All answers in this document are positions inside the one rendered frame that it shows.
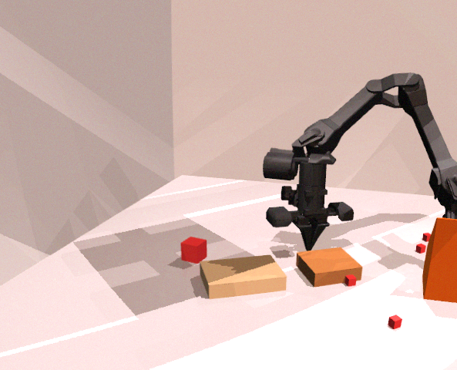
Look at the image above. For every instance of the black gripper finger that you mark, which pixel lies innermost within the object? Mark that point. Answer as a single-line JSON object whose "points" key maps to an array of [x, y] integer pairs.
{"points": [[306, 234], [316, 230]]}

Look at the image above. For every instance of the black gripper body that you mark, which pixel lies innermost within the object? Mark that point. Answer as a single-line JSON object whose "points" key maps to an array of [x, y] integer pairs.
{"points": [[311, 204]]}

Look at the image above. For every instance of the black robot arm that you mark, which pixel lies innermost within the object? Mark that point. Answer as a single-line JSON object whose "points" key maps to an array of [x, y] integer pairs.
{"points": [[322, 137]]}

